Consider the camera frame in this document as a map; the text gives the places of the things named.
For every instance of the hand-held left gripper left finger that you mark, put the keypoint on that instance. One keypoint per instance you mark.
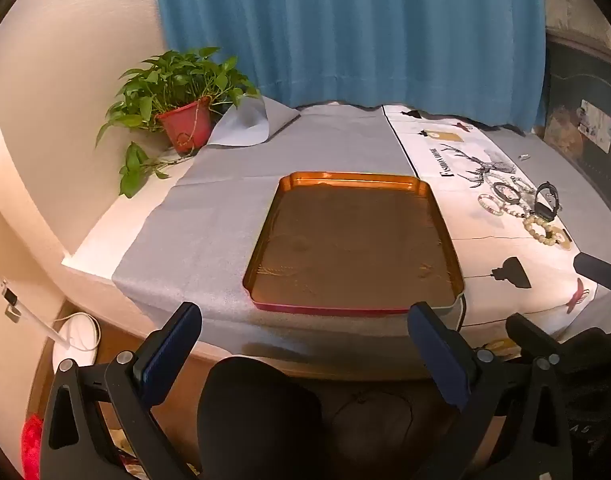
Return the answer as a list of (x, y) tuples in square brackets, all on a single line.
[(168, 355)]

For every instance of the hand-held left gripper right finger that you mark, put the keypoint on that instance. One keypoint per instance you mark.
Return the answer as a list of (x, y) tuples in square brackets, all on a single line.
[(435, 355)]

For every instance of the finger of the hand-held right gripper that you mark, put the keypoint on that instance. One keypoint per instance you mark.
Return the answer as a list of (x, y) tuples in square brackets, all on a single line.
[(598, 270), (533, 335)]

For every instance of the black wristwatch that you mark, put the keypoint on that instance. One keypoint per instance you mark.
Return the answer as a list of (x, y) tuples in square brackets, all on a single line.
[(541, 207)]

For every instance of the orange rectangular tray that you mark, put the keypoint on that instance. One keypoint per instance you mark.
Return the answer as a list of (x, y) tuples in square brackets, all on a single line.
[(355, 240)]

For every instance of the white printed table cloth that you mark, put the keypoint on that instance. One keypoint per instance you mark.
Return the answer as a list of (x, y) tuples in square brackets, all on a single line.
[(485, 260)]

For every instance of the white round device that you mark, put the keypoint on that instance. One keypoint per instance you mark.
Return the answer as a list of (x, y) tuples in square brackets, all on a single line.
[(80, 332)]

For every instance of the person's left leg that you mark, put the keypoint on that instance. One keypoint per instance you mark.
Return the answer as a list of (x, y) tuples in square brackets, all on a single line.
[(260, 410)]

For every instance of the grey table cloth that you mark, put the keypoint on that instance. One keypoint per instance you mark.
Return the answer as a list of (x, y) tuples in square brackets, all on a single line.
[(210, 220)]

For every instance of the red cloth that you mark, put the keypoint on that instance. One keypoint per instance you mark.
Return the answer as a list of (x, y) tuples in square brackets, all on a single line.
[(31, 442)]

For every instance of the dark printed board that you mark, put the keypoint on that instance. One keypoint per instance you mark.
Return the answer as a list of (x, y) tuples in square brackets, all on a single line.
[(570, 85)]

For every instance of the green plant in red pot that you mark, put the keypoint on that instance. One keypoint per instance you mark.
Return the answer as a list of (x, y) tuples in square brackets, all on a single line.
[(185, 125)]

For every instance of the blue curtain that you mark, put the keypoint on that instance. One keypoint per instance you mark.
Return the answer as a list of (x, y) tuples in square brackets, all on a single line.
[(360, 30)]

